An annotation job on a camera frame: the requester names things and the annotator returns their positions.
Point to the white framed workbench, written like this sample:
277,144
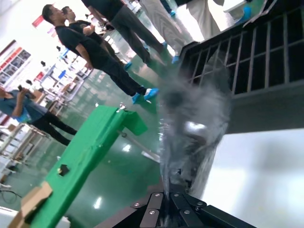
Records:
73,83

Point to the large red white poster board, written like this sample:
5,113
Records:
14,61

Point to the person in grey trousers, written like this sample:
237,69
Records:
133,31

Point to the brown cardboard box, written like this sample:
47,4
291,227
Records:
33,199

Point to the person in beige trousers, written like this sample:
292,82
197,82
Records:
166,26

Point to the grey translucent antistatic bag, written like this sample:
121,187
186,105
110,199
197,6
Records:
190,114

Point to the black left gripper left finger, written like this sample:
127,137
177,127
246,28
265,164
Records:
147,213

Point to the man in dark shirt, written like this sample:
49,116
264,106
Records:
83,26

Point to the small red white poster board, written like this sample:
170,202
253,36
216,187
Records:
38,21

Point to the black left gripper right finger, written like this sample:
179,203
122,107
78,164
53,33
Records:
190,213

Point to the metal shelf rack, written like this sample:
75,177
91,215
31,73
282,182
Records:
21,142

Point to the man in black T-shirt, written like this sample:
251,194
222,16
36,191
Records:
95,54

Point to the white table leg with foot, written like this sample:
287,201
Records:
150,156

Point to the blue shoe cover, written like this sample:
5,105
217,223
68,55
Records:
247,14

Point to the small black block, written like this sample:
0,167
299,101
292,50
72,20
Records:
63,169

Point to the black slotted container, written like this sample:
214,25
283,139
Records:
261,114

